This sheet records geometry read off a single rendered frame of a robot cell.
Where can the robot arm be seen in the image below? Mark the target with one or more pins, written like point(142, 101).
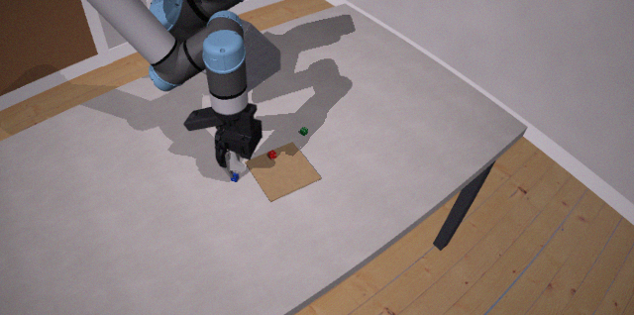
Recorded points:
point(162, 38)

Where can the tan mat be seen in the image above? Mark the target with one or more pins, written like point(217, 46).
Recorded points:
point(286, 173)

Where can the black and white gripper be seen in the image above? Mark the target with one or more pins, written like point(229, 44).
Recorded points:
point(238, 132)

